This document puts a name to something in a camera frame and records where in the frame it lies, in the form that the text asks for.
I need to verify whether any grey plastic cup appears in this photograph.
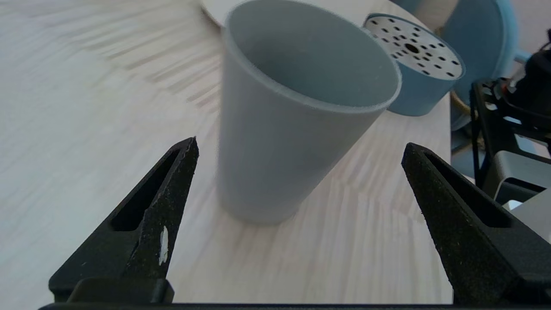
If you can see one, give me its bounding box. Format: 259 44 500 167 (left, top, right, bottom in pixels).
215 0 403 225

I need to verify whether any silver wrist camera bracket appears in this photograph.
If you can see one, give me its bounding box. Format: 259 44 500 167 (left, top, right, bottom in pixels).
482 151 551 205

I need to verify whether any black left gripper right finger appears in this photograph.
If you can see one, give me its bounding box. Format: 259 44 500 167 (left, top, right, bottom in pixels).
401 143 551 304

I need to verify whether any light blue round stool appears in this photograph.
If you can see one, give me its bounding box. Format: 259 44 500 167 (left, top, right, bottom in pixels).
439 0 534 179

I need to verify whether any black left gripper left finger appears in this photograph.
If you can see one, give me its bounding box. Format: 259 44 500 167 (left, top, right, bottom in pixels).
49 137 199 304

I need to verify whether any large perforated steel drip tray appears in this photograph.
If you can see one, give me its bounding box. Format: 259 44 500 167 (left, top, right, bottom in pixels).
364 13 466 117

